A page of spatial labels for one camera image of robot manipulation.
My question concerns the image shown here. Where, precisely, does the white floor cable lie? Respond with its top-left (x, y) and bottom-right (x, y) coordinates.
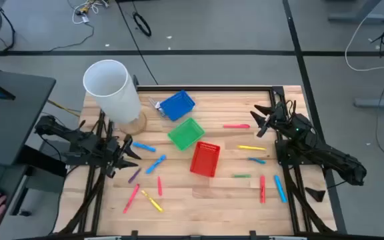
top-left (344, 0), bottom-right (384, 73)

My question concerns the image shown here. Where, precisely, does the blue highlighter marker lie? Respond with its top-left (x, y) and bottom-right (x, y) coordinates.
top-left (132, 141), bottom-right (157, 153)
top-left (273, 175), bottom-right (289, 204)
top-left (145, 154), bottom-right (167, 175)

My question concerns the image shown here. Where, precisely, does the black office desk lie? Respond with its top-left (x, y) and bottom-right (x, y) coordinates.
top-left (0, 68), bottom-right (68, 240)

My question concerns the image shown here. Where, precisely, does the red plastic basket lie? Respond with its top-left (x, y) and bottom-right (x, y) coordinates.
top-left (189, 141), bottom-right (221, 178)

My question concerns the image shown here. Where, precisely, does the power strip with white cables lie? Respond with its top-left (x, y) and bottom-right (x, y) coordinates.
top-left (67, 0), bottom-right (109, 25)

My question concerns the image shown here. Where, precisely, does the red highlighter marker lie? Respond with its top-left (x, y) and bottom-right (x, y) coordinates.
top-left (259, 175), bottom-right (267, 205)

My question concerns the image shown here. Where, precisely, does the purple highlighter marker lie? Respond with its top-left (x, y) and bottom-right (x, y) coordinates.
top-left (127, 167), bottom-right (142, 185)

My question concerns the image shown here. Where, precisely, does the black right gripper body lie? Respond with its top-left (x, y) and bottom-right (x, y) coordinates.
top-left (265, 101), bottom-right (296, 134)

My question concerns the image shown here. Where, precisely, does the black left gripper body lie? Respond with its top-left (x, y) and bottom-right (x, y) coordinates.
top-left (103, 136), bottom-right (127, 179)

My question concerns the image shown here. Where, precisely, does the yellow cable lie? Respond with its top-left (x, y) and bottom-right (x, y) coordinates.
top-left (47, 99), bottom-right (81, 117)

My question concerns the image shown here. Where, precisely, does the spare black gripper finger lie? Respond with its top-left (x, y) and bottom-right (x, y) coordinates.
top-left (304, 187), bottom-right (327, 203)

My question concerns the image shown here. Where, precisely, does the black coiled cable loop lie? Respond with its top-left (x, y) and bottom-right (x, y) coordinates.
top-left (132, 11), bottom-right (153, 37)

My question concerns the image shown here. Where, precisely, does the grey desk foot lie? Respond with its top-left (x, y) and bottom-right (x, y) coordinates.
top-left (327, 0), bottom-right (384, 24)
top-left (353, 91), bottom-right (384, 109)

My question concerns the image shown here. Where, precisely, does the green plastic basket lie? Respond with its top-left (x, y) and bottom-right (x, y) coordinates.
top-left (167, 117), bottom-right (207, 152)

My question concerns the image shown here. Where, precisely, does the blue plastic basket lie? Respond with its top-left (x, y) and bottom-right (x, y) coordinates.
top-left (159, 89), bottom-right (197, 122)

